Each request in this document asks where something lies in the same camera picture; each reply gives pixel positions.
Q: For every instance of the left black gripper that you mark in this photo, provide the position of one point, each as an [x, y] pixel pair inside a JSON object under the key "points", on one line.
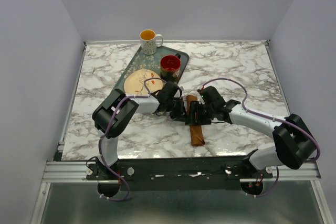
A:
{"points": [[181, 115]]}

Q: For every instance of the aluminium frame rail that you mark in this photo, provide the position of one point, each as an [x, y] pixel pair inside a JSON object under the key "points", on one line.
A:
{"points": [[65, 171]]}

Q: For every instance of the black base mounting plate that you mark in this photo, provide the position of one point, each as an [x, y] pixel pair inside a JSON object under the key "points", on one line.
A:
{"points": [[182, 183]]}

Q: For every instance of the red black mug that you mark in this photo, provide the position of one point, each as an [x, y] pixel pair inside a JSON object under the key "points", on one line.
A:
{"points": [[170, 66]]}

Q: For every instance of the brown cloth napkin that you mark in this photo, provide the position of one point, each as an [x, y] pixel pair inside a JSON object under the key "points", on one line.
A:
{"points": [[197, 138]]}

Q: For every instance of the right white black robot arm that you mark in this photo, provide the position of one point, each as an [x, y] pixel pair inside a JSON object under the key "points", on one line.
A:
{"points": [[293, 143]]}

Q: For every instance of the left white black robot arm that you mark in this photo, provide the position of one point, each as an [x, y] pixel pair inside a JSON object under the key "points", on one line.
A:
{"points": [[113, 115]]}

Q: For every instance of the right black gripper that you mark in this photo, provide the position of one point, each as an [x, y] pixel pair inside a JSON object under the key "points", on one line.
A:
{"points": [[195, 106]]}

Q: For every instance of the peach floral plate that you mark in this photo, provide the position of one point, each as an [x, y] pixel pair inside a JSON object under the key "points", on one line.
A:
{"points": [[134, 83]]}

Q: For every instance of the green floral tray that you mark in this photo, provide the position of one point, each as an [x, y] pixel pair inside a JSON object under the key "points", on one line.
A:
{"points": [[150, 62]]}

